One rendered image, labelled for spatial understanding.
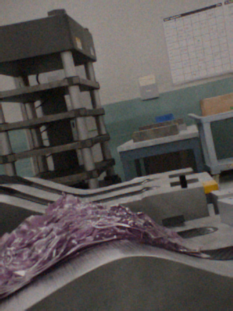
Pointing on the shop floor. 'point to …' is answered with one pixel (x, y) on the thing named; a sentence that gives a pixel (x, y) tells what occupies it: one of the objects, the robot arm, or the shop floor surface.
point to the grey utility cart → (215, 166)
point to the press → (55, 101)
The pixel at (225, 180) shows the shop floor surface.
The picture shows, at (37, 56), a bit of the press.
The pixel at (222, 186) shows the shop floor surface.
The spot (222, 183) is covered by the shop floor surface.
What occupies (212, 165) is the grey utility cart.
